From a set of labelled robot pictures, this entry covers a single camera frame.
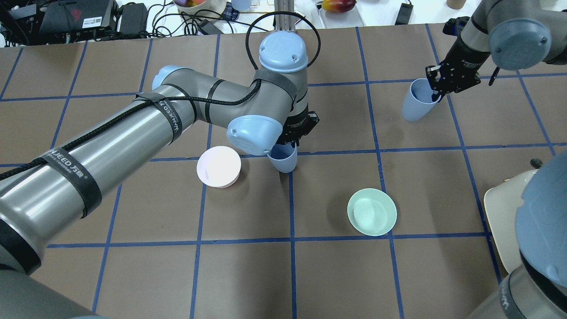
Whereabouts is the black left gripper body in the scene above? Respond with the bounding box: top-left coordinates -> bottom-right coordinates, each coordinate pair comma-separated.
283,106 -> 320,146

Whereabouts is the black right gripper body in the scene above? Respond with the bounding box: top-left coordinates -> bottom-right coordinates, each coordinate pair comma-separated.
425,44 -> 482,94

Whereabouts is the blue plastic cup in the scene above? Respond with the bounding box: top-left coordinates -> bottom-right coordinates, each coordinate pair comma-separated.
267,143 -> 298,174
401,78 -> 442,122

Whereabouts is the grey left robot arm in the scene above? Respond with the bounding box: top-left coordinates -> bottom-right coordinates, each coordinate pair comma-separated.
0,31 -> 319,319

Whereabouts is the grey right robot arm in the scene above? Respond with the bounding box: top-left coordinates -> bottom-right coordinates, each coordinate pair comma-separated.
426,0 -> 567,101

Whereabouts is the green plastic bowl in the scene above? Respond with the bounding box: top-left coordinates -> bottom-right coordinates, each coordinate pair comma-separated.
347,188 -> 397,237

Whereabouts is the mango fruit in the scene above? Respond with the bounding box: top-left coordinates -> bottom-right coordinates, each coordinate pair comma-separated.
321,0 -> 357,13

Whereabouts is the black power adapter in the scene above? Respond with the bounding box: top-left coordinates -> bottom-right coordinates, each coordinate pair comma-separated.
119,3 -> 148,39

